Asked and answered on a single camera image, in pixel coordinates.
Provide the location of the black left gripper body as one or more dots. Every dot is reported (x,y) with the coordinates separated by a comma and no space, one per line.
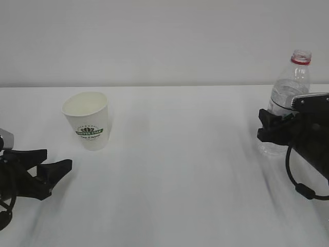
(15,182)

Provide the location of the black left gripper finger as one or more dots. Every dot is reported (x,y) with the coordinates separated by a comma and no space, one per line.
(27,159)
(48,176)

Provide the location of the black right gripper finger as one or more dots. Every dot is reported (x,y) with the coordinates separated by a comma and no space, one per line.
(278,136)
(272,121)

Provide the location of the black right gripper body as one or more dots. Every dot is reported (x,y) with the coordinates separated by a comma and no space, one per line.
(310,139)

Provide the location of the clear water bottle red label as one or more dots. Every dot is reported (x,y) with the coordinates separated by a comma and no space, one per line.
(293,80)

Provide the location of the white paper cup green logo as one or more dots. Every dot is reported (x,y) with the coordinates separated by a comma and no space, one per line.
(87,114)

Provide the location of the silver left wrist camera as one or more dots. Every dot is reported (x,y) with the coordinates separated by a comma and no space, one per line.
(7,140)

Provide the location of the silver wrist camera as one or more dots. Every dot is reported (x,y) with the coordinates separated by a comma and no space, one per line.
(313,102)
(7,140)

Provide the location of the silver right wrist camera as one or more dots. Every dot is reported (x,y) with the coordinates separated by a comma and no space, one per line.
(313,102)

